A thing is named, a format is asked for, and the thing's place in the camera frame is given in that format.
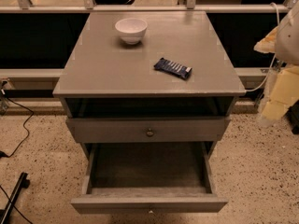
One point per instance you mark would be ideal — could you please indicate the open grey lower drawer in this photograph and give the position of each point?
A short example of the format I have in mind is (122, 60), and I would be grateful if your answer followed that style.
(148, 178)

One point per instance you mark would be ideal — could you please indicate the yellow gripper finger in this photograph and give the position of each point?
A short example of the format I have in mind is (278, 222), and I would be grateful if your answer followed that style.
(285, 94)
(268, 43)

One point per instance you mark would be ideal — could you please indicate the black stand bar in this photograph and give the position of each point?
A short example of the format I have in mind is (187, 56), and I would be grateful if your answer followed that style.
(22, 183)

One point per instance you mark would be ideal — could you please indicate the grey wooden drawer cabinet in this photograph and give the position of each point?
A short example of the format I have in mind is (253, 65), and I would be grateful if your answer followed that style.
(108, 79)

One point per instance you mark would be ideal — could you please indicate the closed grey upper drawer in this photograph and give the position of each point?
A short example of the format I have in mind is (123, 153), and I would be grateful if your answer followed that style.
(147, 130)

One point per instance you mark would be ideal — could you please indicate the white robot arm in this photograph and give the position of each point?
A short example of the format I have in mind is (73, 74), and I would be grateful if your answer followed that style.
(283, 41)

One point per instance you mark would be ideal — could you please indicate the blue rxbar snack bar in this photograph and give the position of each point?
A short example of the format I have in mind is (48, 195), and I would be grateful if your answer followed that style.
(173, 68)

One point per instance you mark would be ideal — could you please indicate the white ceramic bowl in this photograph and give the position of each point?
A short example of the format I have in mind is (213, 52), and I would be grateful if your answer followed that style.
(131, 30)

